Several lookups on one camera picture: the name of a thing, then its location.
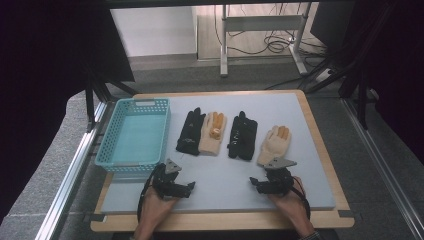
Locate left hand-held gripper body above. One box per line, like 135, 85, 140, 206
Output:
151, 158, 183, 201

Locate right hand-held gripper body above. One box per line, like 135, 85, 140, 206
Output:
262, 157, 298, 196

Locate beige glove with orange fingers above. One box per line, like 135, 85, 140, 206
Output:
197, 111, 228, 157
256, 124, 292, 167

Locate black glove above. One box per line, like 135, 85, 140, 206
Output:
175, 106, 207, 157
227, 110, 259, 162

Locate turquoise plastic basket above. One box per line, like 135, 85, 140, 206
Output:
94, 97, 172, 174

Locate person's right hand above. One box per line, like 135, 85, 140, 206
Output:
267, 176, 310, 232

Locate person's left hand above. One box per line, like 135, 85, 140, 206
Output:
141, 185, 181, 232

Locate grey table mat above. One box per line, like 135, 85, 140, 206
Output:
100, 92, 337, 215

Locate black tripod stand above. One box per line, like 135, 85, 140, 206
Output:
83, 64, 138, 132
305, 2, 381, 132

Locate white power strip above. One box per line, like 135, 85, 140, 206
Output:
314, 67, 335, 83

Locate dark curtain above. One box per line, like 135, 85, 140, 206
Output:
0, 0, 136, 222
346, 0, 424, 165

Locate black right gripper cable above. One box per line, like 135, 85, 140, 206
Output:
291, 178, 312, 222

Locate aluminium rail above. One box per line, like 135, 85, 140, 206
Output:
34, 101, 108, 240
341, 97, 424, 240

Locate black floor cables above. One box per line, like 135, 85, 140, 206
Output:
213, 2, 329, 91

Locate white metal desk frame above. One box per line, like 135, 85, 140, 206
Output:
219, 2, 310, 79

